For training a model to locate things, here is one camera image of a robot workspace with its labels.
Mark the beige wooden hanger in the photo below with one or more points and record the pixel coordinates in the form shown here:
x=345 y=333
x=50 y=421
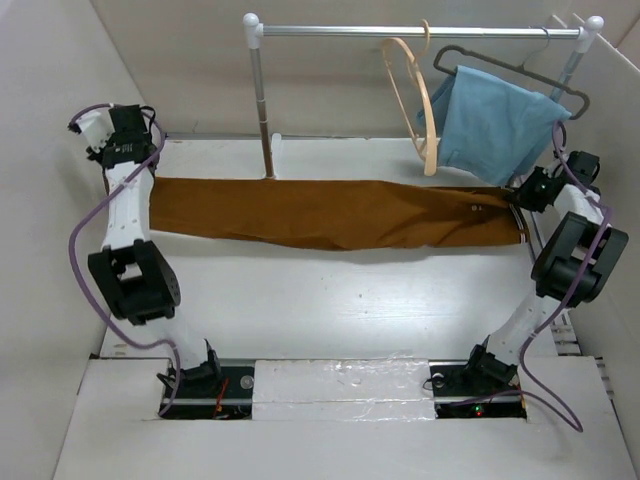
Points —
x=420 y=100

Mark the grey hanger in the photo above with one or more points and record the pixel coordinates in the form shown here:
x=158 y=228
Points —
x=557 y=86

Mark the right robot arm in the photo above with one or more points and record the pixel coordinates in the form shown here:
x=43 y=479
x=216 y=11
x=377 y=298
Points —
x=571 y=269

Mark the brown trousers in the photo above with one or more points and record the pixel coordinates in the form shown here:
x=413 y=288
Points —
x=336 y=215

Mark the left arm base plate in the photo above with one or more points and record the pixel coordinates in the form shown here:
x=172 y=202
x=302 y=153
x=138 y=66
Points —
x=229 y=398

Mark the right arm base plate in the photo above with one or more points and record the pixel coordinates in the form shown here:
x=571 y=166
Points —
x=462 y=392

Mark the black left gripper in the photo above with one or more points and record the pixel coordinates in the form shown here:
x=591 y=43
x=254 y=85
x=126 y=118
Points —
x=93 y=155

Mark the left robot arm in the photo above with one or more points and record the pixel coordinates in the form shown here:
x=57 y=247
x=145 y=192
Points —
x=134 y=278

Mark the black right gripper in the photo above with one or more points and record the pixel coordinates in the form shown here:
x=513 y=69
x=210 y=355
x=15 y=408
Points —
x=523 y=194

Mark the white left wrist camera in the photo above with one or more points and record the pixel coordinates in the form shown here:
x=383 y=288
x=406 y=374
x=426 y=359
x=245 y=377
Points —
x=95 y=127

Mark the light blue towel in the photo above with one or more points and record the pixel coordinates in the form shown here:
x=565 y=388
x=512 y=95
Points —
x=488 y=127

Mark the white metal clothes rack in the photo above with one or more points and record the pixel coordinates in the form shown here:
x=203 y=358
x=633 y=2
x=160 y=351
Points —
x=255 y=31

